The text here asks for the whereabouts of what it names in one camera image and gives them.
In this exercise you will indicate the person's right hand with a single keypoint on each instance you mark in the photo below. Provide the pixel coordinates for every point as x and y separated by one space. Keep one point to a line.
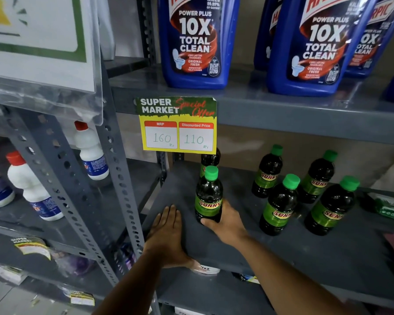
228 226

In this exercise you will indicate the person's left hand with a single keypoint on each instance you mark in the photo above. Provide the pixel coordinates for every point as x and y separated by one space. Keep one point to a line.
165 239

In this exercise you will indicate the person's left thumb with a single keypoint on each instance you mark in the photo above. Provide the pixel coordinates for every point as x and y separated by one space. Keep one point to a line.
188 260

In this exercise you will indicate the person's right thumb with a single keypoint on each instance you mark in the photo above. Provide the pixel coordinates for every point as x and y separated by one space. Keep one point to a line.
210 224

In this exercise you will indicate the person's left middle finger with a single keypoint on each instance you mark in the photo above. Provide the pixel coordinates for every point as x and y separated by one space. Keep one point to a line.
172 219

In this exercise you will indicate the person's left little finger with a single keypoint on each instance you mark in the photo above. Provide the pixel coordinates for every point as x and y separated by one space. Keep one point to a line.
156 224

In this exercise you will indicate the dark bottle with green cap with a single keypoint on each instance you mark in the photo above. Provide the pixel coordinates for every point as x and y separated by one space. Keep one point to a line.
208 193
330 209
210 159
317 180
267 175
279 206

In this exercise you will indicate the person's right forearm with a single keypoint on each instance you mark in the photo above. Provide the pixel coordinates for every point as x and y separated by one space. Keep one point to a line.
282 278

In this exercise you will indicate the person's left forearm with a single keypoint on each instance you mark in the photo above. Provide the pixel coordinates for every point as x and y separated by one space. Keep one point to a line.
141 288

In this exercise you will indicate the white capped container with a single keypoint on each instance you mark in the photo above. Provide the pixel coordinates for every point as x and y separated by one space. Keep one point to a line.
207 268

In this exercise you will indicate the grey perforated metal shelf rack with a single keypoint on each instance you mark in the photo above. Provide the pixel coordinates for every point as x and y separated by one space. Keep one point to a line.
70 196

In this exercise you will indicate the purple plastic packet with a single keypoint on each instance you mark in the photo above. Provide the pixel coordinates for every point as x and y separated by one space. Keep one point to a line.
74 264

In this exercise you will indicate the yellow and green price tag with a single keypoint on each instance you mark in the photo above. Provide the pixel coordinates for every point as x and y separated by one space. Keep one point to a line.
177 124

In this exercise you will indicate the small shelf price tag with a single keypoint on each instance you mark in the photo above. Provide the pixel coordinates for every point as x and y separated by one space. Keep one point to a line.
82 298
31 247

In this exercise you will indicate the white plastic packet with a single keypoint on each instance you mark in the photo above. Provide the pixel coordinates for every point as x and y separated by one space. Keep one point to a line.
6 273

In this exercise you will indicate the green packet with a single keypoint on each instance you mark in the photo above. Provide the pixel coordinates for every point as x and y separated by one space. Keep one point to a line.
389 206

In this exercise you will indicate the laminated white sign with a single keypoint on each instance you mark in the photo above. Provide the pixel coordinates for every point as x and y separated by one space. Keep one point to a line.
36 68

